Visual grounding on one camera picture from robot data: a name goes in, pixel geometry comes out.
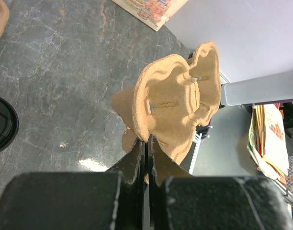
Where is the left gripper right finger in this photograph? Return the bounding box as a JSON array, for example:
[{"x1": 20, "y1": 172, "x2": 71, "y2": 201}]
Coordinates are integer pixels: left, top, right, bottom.
[{"x1": 147, "y1": 135, "x2": 293, "y2": 230}]

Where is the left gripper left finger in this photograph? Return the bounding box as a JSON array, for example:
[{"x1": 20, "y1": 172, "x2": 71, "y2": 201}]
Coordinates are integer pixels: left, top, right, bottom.
[{"x1": 0, "y1": 140, "x2": 145, "y2": 230}]

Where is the black plastic cup lid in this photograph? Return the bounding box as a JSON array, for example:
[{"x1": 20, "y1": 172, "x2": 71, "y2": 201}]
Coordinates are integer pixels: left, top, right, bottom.
[{"x1": 0, "y1": 97, "x2": 19, "y2": 152}]

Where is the white paper takeout bag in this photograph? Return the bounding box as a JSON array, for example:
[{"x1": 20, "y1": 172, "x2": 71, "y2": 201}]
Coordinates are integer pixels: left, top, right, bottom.
[{"x1": 113, "y1": 0, "x2": 188, "y2": 31}]

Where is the slotted cable duct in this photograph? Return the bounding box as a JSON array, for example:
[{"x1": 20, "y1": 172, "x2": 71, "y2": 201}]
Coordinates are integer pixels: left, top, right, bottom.
[{"x1": 189, "y1": 132, "x2": 203, "y2": 175}]

